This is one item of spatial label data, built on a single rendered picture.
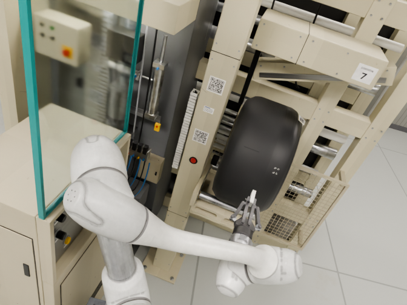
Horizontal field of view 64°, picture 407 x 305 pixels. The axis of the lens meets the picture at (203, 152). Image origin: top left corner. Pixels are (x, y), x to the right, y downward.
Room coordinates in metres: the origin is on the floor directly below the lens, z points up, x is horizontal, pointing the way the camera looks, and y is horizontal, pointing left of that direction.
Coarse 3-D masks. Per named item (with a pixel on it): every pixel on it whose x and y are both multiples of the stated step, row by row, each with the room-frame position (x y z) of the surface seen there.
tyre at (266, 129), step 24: (240, 120) 1.29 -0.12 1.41; (264, 120) 1.29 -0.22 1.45; (288, 120) 1.33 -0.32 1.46; (240, 144) 1.19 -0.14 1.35; (264, 144) 1.20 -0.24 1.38; (288, 144) 1.22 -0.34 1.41; (240, 168) 1.13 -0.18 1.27; (264, 168) 1.14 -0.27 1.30; (288, 168) 1.17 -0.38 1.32; (216, 192) 1.17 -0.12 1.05; (240, 192) 1.11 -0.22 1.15; (264, 192) 1.10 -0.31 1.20
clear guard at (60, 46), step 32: (32, 0) 0.60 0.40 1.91; (64, 0) 0.70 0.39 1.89; (96, 0) 0.84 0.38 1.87; (128, 0) 1.02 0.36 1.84; (32, 32) 0.59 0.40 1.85; (64, 32) 0.70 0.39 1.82; (96, 32) 0.84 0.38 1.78; (128, 32) 1.04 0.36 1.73; (32, 64) 0.58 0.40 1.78; (64, 64) 0.70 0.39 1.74; (96, 64) 0.85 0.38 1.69; (128, 64) 1.07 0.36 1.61; (32, 96) 0.58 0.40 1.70; (64, 96) 0.70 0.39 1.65; (96, 96) 0.86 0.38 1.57; (128, 96) 1.11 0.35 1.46; (32, 128) 0.58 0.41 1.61; (64, 128) 0.70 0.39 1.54; (96, 128) 0.87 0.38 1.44; (64, 160) 0.69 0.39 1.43; (64, 192) 0.69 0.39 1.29
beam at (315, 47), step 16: (272, 16) 1.68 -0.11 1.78; (288, 16) 1.79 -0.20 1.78; (256, 32) 1.60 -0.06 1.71; (272, 32) 1.59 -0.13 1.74; (288, 32) 1.58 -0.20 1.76; (304, 32) 1.58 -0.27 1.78; (320, 32) 1.67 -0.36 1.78; (336, 32) 1.78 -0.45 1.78; (256, 48) 1.59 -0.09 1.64; (272, 48) 1.59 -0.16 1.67; (288, 48) 1.58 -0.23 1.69; (304, 48) 1.57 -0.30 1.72; (320, 48) 1.57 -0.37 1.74; (336, 48) 1.56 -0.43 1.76; (352, 48) 1.56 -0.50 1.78; (368, 48) 1.66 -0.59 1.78; (304, 64) 1.57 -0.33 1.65; (320, 64) 1.56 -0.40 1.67; (336, 64) 1.56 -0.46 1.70; (352, 64) 1.55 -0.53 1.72; (368, 64) 1.54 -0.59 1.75; (384, 64) 1.54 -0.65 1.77; (352, 80) 1.55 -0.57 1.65
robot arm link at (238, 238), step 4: (232, 236) 0.79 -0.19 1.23; (236, 236) 0.78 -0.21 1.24; (240, 236) 0.78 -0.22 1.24; (244, 236) 0.79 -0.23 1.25; (228, 240) 0.78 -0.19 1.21; (232, 240) 0.76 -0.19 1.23; (236, 240) 0.76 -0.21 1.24; (240, 240) 0.76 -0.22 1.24; (244, 240) 0.77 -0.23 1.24; (248, 240) 0.78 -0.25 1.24; (248, 244) 0.76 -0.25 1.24; (252, 244) 0.78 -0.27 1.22
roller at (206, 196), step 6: (204, 192) 1.28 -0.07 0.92; (204, 198) 1.25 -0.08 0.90; (210, 198) 1.26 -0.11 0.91; (216, 198) 1.26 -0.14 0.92; (216, 204) 1.25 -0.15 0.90; (222, 204) 1.25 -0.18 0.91; (228, 204) 1.25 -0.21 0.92; (228, 210) 1.25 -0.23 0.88; (234, 210) 1.24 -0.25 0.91; (240, 210) 1.24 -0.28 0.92; (246, 216) 1.23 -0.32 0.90
